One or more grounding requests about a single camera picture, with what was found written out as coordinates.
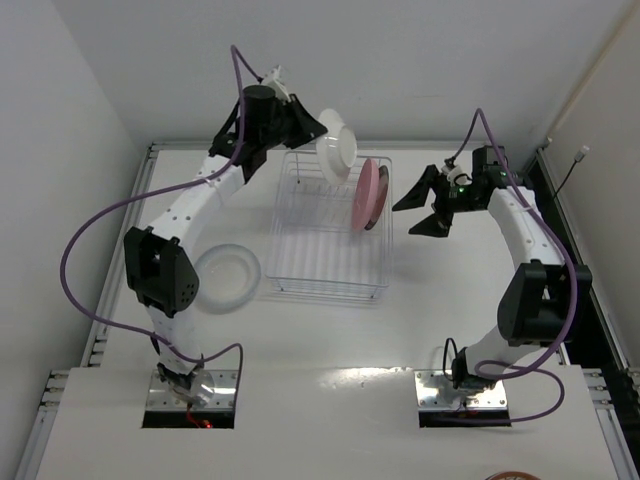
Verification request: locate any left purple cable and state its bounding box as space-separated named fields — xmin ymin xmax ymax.
xmin=59 ymin=44 xmax=281 ymax=406

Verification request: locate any pink plastic plate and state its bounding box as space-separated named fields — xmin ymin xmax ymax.
xmin=351 ymin=158 xmax=379 ymax=231

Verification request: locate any clear wire dish rack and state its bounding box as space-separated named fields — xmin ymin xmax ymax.
xmin=264 ymin=150 xmax=393 ymax=300

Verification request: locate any blue patterned rim plate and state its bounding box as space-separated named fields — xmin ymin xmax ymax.
xmin=365 ymin=165 xmax=389 ymax=230

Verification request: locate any black wall cable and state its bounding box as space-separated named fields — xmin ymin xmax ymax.
xmin=554 ymin=145 xmax=591 ymax=195

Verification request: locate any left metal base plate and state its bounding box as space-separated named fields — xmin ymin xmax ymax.
xmin=145 ymin=370 xmax=238 ymax=413

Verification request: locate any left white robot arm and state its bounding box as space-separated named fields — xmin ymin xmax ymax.
xmin=123 ymin=67 xmax=328 ymax=404

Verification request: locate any white bowl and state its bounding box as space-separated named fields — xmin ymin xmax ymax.
xmin=315 ymin=109 xmax=357 ymax=186
xmin=195 ymin=244 xmax=261 ymax=315

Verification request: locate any metal base plate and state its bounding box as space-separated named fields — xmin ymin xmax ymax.
xmin=145 ymin=370 xmax=238 ymax=413
xmin=414 ymin=369 xmax=508 ymax=413

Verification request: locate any brown round object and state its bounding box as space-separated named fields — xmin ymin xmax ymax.
xmin=486 ymin=470 xmax=540 ymax=480

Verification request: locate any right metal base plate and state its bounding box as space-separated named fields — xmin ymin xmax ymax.
xmin=414 ymin=369 xmax=508 ymax=413

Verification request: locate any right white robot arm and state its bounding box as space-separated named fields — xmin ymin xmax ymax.
xmin=392 ymin=146 xmax=592 ymax=391

